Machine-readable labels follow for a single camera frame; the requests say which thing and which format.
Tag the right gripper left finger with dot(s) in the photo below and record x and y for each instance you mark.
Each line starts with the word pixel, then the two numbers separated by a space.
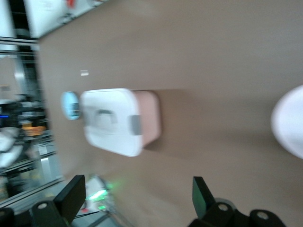
pixel 71 196

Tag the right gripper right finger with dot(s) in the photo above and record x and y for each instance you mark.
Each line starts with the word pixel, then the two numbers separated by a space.
pixel 203 201

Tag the white lidded pink lunch box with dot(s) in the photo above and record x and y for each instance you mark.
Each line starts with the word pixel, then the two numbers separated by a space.
pixel 111 123

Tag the light blue round plate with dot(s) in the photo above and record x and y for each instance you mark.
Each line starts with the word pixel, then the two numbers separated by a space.
pixel 67 104

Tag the pink round plate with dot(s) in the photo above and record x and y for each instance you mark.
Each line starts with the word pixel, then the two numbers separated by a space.
pixel 291 123

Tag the white metal bracket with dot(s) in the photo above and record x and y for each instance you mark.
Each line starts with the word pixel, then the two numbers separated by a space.
pixel 84 72

